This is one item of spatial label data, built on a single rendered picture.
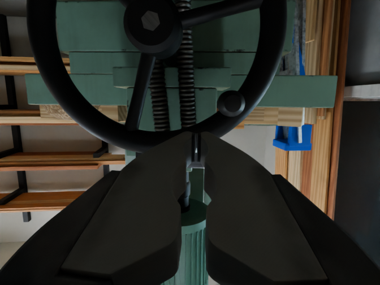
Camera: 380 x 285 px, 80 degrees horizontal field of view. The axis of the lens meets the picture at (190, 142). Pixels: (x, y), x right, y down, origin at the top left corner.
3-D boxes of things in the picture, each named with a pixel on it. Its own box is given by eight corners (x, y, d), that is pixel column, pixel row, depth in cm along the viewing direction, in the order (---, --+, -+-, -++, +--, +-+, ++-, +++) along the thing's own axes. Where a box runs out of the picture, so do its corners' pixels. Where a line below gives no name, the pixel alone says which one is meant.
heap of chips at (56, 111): (77, 104, 46) (78, 123, 47) (105, 104, 60) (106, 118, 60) (33, 104, 46) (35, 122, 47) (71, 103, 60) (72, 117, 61)
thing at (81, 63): (281, 52, 42) (279, 74, 43) (254, 68, 63) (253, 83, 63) (68, 51, 44) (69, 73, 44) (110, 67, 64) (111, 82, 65)
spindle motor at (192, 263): (212, 225, 57) (208, 329, 63) (208, 196, 74) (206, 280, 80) (142, 223, 58) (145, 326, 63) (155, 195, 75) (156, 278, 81)
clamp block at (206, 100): (220, 87, 34) (217, 146, 36) (214, 91, 48) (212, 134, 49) (122, 86, 35) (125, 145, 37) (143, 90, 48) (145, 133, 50)
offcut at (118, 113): (111, 104, 50) (112, 120, 51) (100, 105, 46) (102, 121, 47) (126, 104, 50) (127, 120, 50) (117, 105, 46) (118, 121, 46)
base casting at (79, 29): (299, -2, 40) (294, 52, 42) (241, 58, 97) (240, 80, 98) (51, 0, 42) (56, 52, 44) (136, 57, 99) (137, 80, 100)
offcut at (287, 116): (302, 107, 45) (301, 126, 45) (303, 107, 48) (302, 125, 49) (278, 107, 47) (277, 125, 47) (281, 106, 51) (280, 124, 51)
